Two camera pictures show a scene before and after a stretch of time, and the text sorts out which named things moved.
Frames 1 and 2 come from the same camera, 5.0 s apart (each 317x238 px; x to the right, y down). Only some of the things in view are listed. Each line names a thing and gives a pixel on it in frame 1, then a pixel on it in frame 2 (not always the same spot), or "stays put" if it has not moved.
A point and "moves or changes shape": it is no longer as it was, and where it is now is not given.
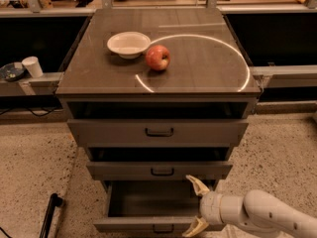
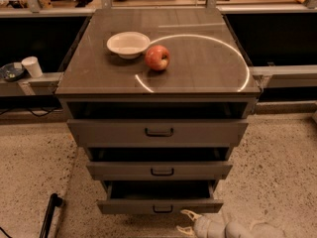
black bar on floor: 54,201 stays put
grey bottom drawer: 148,206 moves or changes shape
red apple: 158,57 stays put
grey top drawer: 158,132 stays put
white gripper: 209,204 to 204,226
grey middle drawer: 158,170 stays put
